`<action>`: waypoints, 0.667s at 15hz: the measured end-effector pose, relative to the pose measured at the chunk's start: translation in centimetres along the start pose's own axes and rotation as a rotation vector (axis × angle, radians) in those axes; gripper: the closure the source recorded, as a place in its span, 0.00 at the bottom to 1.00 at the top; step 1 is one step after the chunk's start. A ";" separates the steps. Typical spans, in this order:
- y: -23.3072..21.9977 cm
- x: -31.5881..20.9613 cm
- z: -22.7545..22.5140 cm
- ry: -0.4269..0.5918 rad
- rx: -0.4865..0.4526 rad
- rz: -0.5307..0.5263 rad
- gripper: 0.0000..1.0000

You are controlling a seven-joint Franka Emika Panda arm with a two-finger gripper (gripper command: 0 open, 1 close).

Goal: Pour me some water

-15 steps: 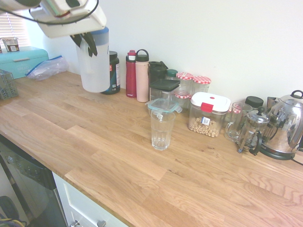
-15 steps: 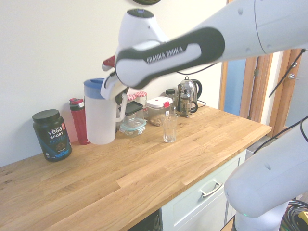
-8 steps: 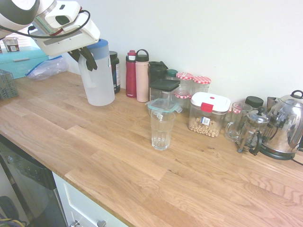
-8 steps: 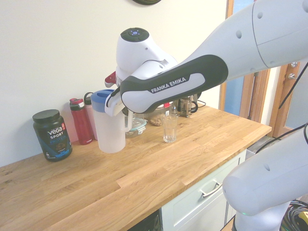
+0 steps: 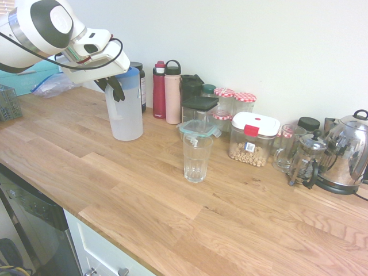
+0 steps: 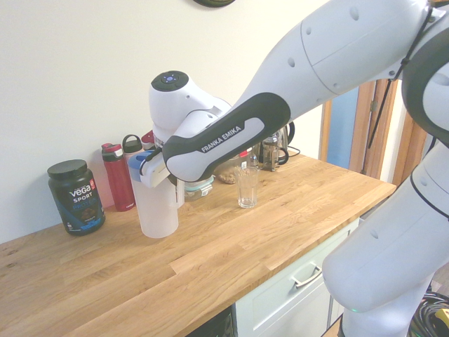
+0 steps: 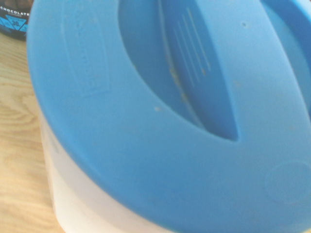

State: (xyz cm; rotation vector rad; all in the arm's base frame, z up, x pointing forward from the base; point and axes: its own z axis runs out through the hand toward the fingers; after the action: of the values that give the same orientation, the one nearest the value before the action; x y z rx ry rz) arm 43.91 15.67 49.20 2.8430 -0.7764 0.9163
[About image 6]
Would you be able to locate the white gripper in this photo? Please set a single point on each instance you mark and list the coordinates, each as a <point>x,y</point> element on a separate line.
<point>154,173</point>

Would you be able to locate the translucent pitcher with blue lid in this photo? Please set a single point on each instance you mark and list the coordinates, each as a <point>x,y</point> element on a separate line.
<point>154,210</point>

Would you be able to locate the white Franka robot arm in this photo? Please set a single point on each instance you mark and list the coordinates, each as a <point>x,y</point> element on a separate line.
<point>315,70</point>

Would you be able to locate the red water bottle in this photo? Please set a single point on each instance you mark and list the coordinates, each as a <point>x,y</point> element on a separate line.
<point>119,182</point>

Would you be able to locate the pink water bottle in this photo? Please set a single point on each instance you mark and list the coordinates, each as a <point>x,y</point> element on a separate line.
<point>131,145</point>

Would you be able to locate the glass container with teal lid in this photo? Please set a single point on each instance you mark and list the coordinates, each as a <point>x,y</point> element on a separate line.
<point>200,191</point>

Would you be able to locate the cereal container with white lid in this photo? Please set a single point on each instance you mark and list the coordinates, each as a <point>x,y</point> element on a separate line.
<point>231,172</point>

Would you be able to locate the black protein powder tub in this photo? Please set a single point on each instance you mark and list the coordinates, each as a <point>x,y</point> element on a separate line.
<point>77,200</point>

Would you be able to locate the clear faceted drinking glass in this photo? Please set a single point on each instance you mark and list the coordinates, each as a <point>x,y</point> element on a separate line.
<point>247,189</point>

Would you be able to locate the clear glass mug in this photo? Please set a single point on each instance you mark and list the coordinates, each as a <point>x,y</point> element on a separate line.
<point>254,160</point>

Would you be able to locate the glass french press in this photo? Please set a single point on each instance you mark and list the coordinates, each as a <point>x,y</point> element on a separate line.
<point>273,154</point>

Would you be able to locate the stainless steel electric kettle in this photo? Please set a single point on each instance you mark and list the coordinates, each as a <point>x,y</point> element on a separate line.
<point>286,137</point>

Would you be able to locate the black dishwasher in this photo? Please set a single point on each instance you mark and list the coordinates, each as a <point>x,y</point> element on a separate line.
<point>217,323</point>

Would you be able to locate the white cabinet drawer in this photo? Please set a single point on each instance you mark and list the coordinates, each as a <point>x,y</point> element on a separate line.
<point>280,302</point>

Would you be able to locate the yellow power strip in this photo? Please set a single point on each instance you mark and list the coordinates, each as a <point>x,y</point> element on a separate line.
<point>442,323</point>

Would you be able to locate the dark round wall clock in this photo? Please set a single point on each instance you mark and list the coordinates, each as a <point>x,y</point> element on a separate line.
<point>214,2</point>

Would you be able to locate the wooden door frame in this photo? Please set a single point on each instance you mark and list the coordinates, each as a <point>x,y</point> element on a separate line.
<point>365,140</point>

